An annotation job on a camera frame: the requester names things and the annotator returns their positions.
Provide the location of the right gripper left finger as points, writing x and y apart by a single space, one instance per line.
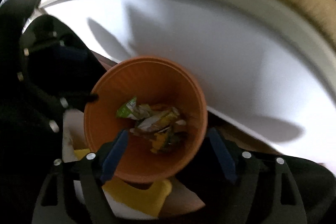
96 172

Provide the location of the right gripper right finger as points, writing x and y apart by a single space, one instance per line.
242 173

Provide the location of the white spouted drink pouch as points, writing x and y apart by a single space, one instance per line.
159 122

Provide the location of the green snack wrapper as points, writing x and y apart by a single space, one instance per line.
131 110

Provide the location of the orange plastic trash bin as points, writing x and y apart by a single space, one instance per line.
156 82

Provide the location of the yellow plastic stool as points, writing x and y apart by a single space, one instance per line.
130 202

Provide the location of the white bed frame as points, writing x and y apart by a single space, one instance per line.
262 66

